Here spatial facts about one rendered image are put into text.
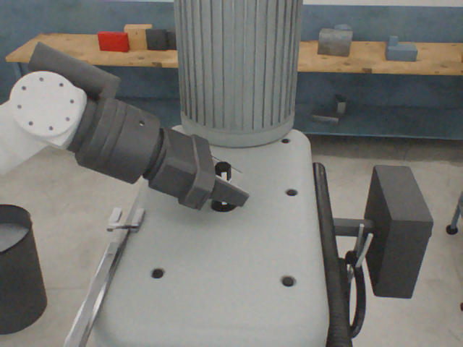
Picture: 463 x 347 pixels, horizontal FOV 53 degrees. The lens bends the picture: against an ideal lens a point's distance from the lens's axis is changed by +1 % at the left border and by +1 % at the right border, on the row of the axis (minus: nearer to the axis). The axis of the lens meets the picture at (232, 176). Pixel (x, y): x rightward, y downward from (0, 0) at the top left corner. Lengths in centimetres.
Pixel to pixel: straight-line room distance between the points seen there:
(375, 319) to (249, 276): 257
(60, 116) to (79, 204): 350
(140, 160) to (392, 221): 54
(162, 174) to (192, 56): 24
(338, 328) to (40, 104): 42
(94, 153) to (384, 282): 68
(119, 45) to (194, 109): 380
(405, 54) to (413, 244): 354
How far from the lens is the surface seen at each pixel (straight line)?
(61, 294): 327
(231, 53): 69
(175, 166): 54
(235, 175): 63
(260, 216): 61
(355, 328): 109
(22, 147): 60
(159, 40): 449
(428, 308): 324
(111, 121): 53
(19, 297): 296
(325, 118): 460
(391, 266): 100
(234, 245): 56
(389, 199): 97
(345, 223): 103
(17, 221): 308
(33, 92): 51
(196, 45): 72
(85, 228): 374
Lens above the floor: 226
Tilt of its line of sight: 33 degrees down
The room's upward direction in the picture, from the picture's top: straight up
